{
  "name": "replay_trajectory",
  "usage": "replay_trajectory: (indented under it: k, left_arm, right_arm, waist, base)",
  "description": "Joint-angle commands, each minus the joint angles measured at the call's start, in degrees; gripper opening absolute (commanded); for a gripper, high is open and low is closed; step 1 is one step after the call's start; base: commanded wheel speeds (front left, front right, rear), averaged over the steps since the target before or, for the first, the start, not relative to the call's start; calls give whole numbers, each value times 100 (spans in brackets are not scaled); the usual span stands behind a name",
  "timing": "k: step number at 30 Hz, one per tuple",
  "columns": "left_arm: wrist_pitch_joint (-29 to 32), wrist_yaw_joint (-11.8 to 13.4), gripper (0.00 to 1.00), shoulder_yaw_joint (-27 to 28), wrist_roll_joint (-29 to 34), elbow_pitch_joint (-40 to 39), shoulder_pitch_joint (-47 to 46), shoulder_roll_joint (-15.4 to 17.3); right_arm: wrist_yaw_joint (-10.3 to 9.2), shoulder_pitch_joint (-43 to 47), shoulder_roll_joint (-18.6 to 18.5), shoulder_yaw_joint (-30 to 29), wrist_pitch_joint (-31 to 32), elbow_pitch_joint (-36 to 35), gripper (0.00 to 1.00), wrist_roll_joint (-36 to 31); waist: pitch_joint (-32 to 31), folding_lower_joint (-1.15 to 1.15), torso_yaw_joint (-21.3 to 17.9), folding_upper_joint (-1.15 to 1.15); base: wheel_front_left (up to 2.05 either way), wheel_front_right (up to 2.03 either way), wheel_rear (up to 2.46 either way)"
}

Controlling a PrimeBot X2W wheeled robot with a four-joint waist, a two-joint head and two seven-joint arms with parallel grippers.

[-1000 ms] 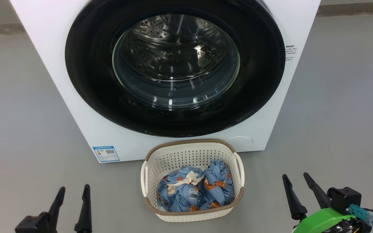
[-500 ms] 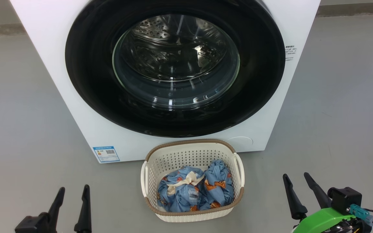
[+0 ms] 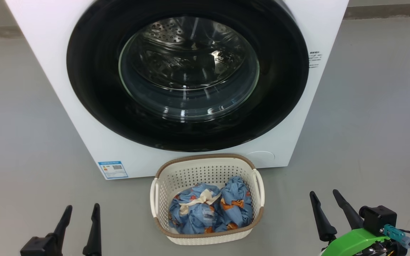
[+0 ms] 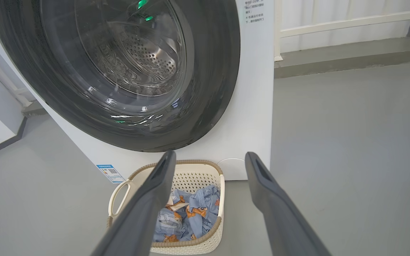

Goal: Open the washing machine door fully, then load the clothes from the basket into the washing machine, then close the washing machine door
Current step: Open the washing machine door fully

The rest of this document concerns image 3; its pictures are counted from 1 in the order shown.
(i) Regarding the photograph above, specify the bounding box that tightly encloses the small black text label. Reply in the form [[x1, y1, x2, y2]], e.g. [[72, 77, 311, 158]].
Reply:
[[309, 51, 323, 68]]

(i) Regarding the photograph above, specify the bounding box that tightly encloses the steel perforated washer drum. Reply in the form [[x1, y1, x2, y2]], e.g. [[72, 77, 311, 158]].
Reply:
[[128, 17, 253, 91]]

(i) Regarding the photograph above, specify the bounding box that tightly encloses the white front-load washing machine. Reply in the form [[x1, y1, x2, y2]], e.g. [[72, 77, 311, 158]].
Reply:
[[5, 0, 349, 180]]

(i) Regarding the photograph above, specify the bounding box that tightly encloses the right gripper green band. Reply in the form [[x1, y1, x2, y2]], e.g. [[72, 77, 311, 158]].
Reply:
[[310, 190, 406, 256]]

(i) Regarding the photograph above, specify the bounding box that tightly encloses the blue energy label sticker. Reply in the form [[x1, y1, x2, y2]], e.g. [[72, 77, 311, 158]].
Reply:
[[98, 161, 128, 180]]

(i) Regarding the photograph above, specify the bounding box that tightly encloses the round white service flap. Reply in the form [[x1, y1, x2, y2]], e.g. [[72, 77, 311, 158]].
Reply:
[[245, 151, 275, 168]]

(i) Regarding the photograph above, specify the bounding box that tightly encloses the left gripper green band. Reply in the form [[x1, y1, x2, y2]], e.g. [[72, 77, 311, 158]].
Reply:
[[20, 203, 101, 256]]

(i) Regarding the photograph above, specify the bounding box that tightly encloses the blue garment with cream lining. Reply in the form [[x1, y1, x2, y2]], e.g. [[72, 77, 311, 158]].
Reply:
[[168, 183, 223, 235]]

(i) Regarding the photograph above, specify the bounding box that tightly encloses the teal cable connector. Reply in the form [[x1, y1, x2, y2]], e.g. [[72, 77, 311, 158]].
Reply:
[[383, 224, 410, 249]]

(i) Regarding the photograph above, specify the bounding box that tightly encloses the cream basket with brown rim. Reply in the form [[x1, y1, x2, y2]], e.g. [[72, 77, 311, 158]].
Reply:
[[150, 154, 265, 246]]

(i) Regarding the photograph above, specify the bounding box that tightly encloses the blue garment with orange print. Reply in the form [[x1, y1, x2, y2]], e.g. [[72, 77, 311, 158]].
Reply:
[[214, 176, 254, 232]]

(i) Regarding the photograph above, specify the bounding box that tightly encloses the black round washer door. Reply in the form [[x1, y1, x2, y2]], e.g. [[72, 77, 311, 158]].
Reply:
[[66, 0, 310, 153]]

